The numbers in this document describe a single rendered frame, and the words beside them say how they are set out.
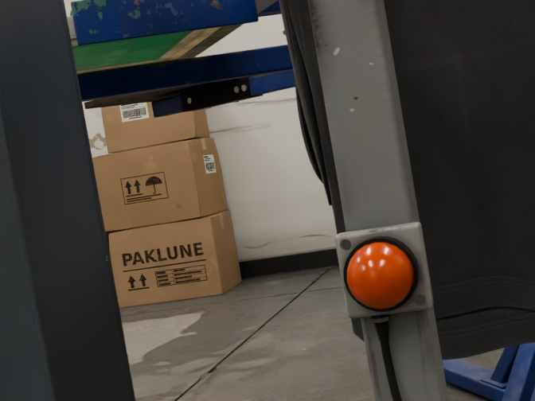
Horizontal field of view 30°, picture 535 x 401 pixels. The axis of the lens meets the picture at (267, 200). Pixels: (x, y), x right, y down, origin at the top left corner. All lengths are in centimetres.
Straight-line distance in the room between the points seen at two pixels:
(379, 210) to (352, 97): 7
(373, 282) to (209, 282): 481
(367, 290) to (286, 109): 511
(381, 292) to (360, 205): 6
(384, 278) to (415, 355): 7
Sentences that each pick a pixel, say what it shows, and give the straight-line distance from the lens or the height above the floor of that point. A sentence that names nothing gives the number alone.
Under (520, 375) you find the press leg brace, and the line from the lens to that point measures 208.
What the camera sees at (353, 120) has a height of 74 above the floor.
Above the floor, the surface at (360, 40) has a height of 78.
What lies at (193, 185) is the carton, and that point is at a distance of 530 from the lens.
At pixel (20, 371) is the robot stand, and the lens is 109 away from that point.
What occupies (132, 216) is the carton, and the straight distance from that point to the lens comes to 546.
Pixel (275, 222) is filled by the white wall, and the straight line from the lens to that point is 570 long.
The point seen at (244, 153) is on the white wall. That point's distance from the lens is 571.
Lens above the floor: 73
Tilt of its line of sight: 3 degrees down
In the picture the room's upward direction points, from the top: 10 degrees counter-clockwise
